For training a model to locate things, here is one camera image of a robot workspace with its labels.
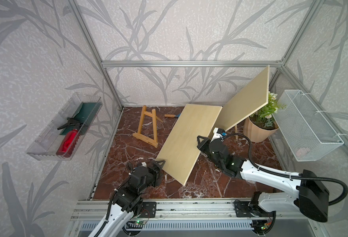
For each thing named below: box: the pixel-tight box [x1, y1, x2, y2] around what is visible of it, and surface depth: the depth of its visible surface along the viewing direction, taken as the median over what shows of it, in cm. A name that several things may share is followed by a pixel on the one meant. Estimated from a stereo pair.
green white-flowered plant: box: [250, 91, 287, 128], surface depth 84 cm
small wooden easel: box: [148, 108, 164, 148], surface depth 93 cm
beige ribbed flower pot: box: [243, 117, 279, 143], surface depth 91 cm
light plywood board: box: [154, 103, 223, 187], surface depth 82 cm
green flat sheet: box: [59, 101, 103, 136], surface depth 68 cm
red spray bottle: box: [55, 128, 81, 158], surface depth 59 cm
